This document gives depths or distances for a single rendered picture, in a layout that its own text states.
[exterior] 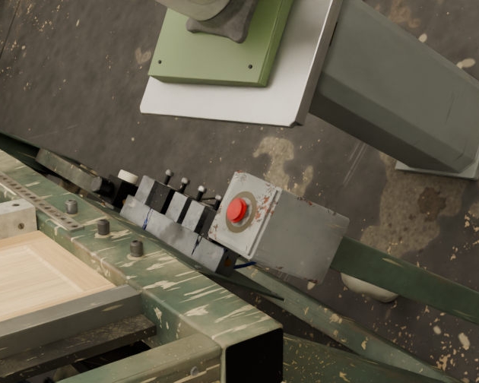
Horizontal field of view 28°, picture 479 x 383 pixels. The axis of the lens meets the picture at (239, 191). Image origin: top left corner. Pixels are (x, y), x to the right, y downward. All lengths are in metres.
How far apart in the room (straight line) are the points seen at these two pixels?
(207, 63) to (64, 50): 2.25
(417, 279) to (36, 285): 0.69
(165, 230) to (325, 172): 0.88
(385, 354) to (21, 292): 0.86
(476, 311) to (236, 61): 0.68
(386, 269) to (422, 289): 0.12
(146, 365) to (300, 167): 1.45
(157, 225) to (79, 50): 2.16
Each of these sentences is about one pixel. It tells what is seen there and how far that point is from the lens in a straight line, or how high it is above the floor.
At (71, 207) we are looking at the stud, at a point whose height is 0.86.
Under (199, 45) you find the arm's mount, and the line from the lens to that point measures 1.98.
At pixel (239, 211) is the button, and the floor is 0.95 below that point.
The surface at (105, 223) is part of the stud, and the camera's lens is 1.88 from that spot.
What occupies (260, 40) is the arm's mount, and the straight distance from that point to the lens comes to 1.85.
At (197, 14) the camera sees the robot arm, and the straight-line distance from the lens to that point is 1.87.
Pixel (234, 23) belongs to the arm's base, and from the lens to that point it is 1.89.
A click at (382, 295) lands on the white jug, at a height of 0.05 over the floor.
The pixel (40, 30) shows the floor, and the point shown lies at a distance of 4.41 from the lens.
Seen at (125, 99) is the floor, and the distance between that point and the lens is 3.62.
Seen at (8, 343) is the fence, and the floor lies 1.10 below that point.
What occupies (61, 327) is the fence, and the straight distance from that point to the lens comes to 1.62.
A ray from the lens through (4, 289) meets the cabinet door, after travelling 1.79.
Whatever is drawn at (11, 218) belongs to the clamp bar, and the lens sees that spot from 1.99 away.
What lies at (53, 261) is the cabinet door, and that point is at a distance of 1.87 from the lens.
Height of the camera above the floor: 1.90
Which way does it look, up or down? 40 degrees down
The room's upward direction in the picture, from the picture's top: 67 degrees counter-clockwise
